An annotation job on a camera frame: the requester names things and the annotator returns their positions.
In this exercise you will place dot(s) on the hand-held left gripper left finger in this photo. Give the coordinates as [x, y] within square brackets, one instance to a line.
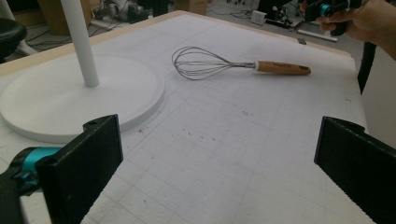
[81, 168]

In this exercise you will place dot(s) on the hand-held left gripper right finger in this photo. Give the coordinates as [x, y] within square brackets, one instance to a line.
[358, 165]

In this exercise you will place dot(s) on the white power strip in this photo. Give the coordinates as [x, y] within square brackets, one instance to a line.
[317, 35]

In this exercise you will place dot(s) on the white power adapter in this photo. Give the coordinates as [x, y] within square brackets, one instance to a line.
[258, 17]

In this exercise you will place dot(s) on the white stand with round base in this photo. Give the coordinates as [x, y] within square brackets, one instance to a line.
[77, 93]

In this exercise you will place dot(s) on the white grid mat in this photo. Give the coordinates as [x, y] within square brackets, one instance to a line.
[218, 140]

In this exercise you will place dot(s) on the black stool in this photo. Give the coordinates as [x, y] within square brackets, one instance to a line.
[9, 35]

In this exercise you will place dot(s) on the cardboard box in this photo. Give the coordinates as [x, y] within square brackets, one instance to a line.
[62, 14]

